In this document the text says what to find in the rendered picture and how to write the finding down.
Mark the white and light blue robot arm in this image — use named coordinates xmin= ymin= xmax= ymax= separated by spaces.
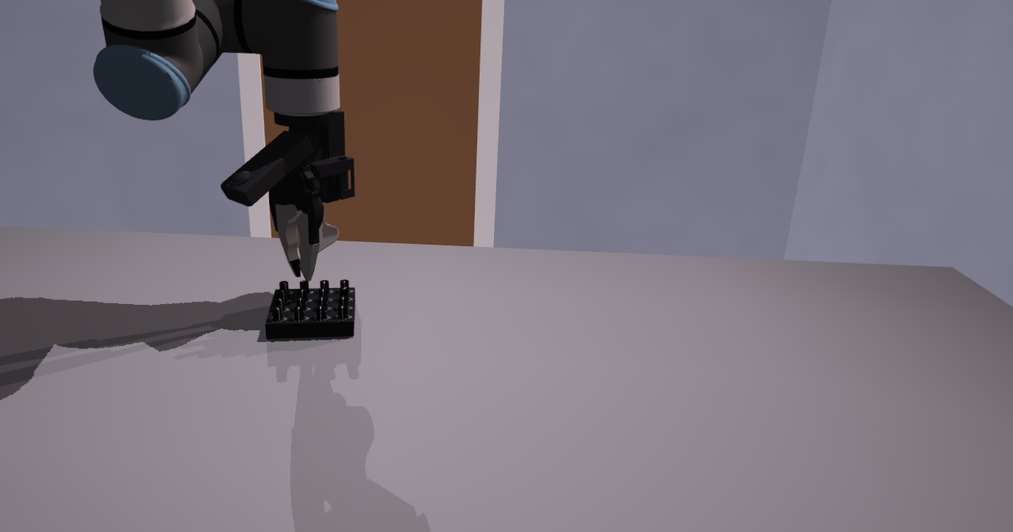
xmin=93 ymin=0 xmax=340 ymax=207

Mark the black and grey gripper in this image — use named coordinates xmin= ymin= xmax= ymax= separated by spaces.
xmin=269 ymin=111 xmax=355 ymax=282

